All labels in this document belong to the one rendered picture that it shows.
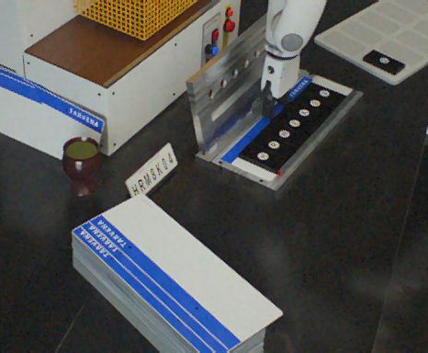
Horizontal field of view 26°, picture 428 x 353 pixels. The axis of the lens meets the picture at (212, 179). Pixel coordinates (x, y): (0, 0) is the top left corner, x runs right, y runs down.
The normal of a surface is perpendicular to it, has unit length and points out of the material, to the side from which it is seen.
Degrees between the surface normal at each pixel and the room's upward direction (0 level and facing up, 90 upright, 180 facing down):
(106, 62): 0
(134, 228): 0
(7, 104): 63
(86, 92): 90
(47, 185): 0
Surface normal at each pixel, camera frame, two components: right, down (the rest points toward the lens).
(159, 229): 0.05, -0.75
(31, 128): -0.43, 0.15
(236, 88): 0.83, 0.18
